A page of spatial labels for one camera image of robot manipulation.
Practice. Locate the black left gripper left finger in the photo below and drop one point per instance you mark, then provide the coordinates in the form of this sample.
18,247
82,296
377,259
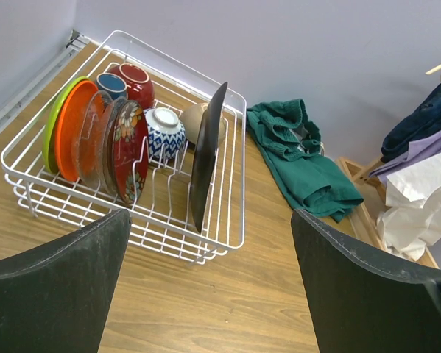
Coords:
56,297

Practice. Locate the white t-shirt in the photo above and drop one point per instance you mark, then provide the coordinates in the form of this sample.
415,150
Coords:
412,221

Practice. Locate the aluminium table rail frame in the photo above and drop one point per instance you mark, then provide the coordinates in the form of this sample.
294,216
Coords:
16,103

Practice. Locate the blue white patterned bowl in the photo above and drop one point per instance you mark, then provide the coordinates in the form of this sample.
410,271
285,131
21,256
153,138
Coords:
167,134

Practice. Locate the red floral round plate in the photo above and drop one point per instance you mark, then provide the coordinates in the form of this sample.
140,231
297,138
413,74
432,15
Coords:
130,155

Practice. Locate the green hooded garment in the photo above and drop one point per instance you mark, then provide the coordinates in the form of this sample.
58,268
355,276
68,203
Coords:
290,145

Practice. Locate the blue mug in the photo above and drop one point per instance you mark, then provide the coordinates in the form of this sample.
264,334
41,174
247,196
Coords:
112,84

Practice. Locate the green round plate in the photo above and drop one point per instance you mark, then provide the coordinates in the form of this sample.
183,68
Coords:
48,139

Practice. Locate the red bowl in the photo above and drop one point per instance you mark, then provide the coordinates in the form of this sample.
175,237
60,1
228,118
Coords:
139,85

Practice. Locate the white wire dish rack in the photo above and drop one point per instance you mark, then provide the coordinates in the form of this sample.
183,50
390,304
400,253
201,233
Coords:
162,217

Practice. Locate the purple shirt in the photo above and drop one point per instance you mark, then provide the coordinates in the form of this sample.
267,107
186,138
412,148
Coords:
418,150

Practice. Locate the black square floral plate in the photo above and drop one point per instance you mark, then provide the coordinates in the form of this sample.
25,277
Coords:
205,155

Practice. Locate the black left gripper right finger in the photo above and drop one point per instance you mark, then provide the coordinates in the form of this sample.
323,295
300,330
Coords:
363,299

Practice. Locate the navy blue garment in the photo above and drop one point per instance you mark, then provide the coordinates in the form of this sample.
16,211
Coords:
422,123

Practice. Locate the orange round plate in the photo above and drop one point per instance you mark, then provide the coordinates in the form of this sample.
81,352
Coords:
69,122

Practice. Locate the wooden clothes rack frame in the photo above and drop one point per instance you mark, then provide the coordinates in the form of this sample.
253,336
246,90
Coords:
364,217

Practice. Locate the clear glass plate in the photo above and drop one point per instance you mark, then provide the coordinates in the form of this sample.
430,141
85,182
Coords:
92,148

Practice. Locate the beige ceramic bowl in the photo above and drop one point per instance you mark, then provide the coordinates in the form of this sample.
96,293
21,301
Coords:
191,119

